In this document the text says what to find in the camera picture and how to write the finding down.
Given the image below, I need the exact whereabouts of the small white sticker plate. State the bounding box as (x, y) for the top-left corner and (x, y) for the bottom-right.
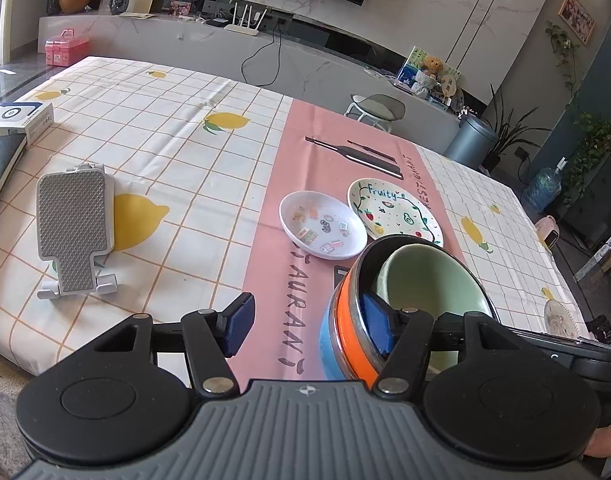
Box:
(278, 190), (369, 261)

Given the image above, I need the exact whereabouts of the grey stool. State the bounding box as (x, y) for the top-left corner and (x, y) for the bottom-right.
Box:
(345, 93), (405, 134)

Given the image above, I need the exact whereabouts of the framed wall picture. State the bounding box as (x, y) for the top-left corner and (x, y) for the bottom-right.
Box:
(557, 0), (597, 44)

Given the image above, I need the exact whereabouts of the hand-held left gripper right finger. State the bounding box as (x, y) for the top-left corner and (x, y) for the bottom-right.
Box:
(360, 293), (532, 397)

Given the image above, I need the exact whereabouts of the dark grey cabinet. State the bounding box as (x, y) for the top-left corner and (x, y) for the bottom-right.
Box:
(555, 152), (611, 241)

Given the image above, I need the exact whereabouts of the green illustrated board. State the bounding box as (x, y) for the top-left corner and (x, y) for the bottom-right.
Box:
(396, 45), (461, 106)

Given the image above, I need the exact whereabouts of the black power cable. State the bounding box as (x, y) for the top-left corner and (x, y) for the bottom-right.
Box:
(241, 24), (287, 86)

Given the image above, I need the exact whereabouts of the blue water bottle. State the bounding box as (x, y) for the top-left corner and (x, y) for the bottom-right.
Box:
(522, 156), (569, 214)

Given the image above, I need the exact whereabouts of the pink storage box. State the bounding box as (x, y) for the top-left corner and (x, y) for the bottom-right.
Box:
(44, 29), (91, 67)

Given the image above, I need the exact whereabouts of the marble television console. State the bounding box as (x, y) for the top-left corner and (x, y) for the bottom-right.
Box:
(38, 0), (461, 151)

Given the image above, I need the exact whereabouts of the bushy green potted plant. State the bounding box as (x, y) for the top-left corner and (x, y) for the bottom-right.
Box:
(567, 112), (611, 196)

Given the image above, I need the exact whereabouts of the black notebook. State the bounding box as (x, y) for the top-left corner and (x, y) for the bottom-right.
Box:
(0, 133), (28, 221)

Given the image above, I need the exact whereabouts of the white cardboard box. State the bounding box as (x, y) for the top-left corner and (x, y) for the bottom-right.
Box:
(0, 101), (55, 141)

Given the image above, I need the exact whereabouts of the grey phone stand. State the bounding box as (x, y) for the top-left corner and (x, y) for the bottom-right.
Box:
(36, 163), (119, 301)

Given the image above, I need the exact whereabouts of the long cardboard box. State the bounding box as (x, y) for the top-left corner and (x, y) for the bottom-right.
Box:
(574, 237), (611, 284)

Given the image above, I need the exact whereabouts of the pink and white printed tablecloth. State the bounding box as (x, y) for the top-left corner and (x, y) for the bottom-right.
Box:
(0, 54), (586, 387)

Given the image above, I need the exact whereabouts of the teddy bear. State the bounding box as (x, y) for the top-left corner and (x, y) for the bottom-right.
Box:
(412, 57), (445, 99)

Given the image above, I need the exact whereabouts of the tall-leaf potted plant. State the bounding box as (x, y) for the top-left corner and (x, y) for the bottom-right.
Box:
(482, 84), (551, 171)

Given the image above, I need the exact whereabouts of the white fruit-print plate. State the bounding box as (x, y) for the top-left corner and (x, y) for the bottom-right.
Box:
(346, 177), (445, 250)

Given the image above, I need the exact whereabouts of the person's right forearm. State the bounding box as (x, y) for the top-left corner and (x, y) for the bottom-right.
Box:
(582, 422), (611, 459)

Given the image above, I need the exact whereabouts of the black ruffled cloth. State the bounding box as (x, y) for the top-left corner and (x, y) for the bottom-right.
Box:
(587, 314), (611, 346)

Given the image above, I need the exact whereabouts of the blue steel bowl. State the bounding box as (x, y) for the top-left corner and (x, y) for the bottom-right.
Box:
(318, 272), (374, 382)

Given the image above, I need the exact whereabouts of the white router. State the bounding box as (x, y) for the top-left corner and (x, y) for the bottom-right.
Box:
(224, 2), (267, 37)

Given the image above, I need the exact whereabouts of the grey trash can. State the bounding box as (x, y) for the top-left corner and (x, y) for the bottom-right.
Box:
(443, 113), (500, 168)

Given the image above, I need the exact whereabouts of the orange steel bowl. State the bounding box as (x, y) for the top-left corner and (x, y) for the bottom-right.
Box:
(333, 233), (501, 387)

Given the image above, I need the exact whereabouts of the clear glass plate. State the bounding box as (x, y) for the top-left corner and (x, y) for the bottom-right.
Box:
(543, 298), (581, 341)

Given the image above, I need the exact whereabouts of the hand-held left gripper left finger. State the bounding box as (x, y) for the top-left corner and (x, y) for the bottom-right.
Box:
(80, 292), (257, 397)

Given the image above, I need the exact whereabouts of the green ceramic bowl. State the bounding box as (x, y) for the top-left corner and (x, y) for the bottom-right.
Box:
(372, 243), (497, 372)

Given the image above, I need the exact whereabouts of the pink space heater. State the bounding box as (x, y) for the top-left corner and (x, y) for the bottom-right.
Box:
(534, 214), (561, 251)

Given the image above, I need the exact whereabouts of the hanging vine plant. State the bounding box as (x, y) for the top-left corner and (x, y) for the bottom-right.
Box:
(545, 20), (581, 106)

